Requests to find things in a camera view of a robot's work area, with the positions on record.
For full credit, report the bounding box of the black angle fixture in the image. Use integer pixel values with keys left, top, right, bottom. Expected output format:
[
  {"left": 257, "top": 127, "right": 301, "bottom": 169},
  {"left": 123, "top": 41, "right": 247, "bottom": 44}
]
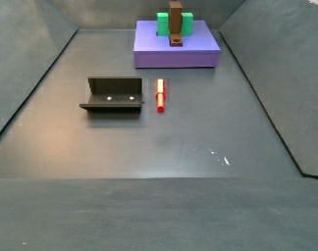
[{"left": 79, "top": 76, "right": 143, "bottom": 111}]

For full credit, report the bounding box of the red peg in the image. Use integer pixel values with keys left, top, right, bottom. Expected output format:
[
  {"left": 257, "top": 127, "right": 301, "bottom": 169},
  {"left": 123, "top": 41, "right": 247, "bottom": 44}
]
[{"left": 157, "top": 79, "right": 165, "bottom": 113}]

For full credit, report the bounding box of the purple base block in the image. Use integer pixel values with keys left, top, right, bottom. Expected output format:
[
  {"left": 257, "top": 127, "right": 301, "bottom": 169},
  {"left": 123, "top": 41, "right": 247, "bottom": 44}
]
[{"left": 133, "top": 21, "right": 221, "bottom": 69}]

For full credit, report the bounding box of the left green block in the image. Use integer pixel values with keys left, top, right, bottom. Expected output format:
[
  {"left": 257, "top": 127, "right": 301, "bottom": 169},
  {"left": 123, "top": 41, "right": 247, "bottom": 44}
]
[{"left": 157, "top": 13, "right": 169, "bottom": 36}]

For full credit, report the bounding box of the green block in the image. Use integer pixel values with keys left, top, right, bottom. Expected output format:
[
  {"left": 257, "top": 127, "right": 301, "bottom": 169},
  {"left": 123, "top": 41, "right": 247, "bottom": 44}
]
[
  {"left": 181, "top": 13, "right": 193, "bottom": 36},
  {"left": 157, "top": 13, "right": 169, "bottom": 36}
]

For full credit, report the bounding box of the right green block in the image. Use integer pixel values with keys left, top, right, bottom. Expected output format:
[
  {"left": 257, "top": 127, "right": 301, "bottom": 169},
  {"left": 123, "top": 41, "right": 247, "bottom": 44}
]
[{"left": 181, "top": 13, "right": 193, "bottom": 36}]

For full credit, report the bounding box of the brown L-shaped bracket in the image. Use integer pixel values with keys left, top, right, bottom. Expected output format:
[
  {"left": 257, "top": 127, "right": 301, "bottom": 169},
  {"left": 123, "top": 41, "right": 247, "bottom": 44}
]
[{"left": 168, "top": 1, "right": 182, "bottom": 47}]

